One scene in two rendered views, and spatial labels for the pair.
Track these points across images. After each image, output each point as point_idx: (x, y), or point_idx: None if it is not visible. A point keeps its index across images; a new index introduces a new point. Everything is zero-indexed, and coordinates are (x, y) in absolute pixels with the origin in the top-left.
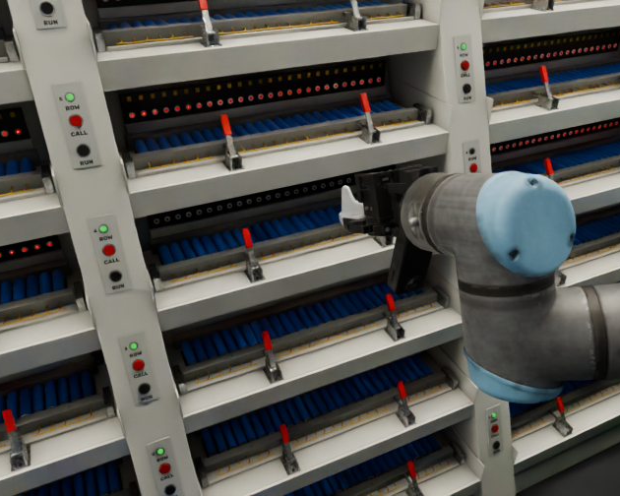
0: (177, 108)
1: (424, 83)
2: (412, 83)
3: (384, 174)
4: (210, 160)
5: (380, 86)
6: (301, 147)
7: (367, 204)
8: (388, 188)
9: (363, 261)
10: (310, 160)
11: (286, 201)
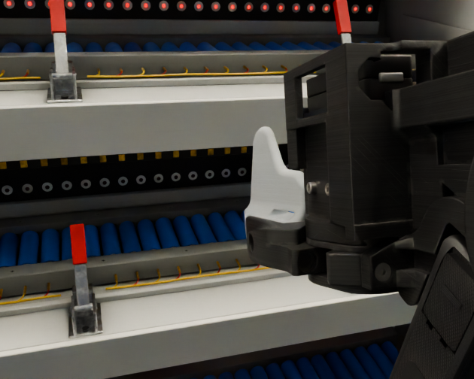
0: (8, 2)
1: (451, 8)
2: (427, 13)
3: (388, 59)
4: (22, 83)
5: (370, 20)
6: (213, 83)
7: (316, 173)
8: (400, 109)
9: (311, 316)
10: (221, 104)
11: (191, 189)
